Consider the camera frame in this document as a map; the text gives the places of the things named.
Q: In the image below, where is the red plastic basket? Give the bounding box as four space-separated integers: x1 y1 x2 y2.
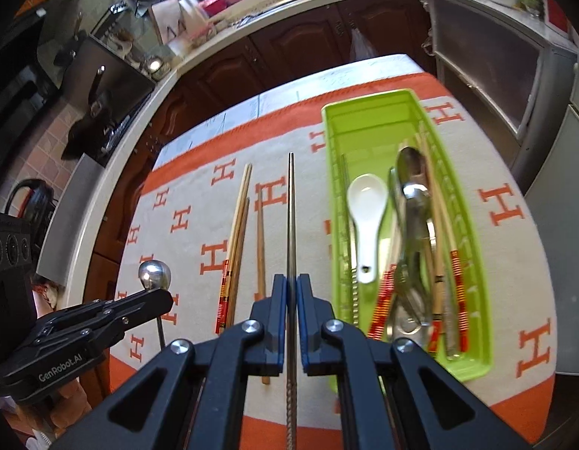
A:
196 0 229 20

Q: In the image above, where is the deep metal soup spoon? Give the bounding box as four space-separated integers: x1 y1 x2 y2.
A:
387 166 433 341

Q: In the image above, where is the small metal spoon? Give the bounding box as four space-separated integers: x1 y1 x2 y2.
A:
138 259 173 354

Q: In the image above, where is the white kitchen countertop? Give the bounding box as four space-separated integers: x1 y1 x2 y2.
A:
36 0 579 291

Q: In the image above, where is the white ceramic spoon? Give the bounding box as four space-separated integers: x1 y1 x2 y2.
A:
346 173 390 284

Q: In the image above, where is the white plastic bag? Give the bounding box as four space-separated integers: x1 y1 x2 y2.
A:
349 27 379 63

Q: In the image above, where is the black wok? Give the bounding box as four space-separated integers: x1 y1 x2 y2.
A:
61 66 113 161

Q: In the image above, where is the pink floral cloth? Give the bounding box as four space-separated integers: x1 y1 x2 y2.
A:
31 276 62 312

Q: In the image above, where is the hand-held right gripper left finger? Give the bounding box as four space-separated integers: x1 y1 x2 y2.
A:
50 274 289 450

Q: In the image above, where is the metal chopstick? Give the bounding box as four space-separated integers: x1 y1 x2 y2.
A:
343 154 362 326
286 151 300 450

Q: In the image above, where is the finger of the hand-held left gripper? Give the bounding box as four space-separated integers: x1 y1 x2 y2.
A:
24 287 174 362

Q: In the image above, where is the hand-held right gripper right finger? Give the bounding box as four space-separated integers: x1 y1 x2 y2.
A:
296 276 534 450

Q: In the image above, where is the white cutting board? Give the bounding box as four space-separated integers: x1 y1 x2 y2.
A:
148 0 210 47

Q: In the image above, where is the orange beige printed blanket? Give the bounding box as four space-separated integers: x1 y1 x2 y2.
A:
109 72 557 448

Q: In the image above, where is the black pressure cooker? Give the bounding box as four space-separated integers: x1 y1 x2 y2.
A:
7 177 57 249

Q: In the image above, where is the stainless steel splash guard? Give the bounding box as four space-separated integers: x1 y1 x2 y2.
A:
35 152 106 283

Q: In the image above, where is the light printed tablecloth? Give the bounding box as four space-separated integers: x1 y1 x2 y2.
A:
151 54 424 170

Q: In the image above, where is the large metal spoon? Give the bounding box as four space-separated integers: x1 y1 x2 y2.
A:
395 147 461 358

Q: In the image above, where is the small metal pot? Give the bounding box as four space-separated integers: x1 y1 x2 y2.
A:
143 54 172 81

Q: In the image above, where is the black-banded decorated chopstick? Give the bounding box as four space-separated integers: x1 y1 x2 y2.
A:
423 150 447 356

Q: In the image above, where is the brown wooden chopstick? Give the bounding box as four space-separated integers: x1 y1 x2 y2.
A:
225 197 251 329
256 189 272 384

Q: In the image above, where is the green plastic utensil tray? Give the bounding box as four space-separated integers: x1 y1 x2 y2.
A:
321 89 494 383

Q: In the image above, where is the grey glass-door cabinet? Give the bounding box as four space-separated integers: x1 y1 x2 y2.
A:
418 0 579 179

